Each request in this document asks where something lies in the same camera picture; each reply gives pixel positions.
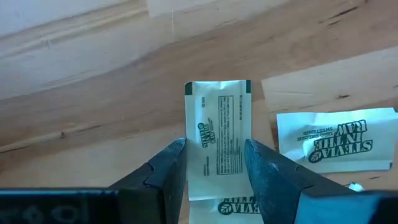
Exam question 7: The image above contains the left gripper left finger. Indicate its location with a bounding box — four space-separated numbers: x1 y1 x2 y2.
108 137 188 224

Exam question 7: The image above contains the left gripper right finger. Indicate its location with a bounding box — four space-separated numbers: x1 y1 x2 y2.
244 138 357 224

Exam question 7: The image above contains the stevia sweetener packet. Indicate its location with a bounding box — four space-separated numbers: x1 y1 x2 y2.
184 80 254 202
275 107 398 174
188 196 265 224

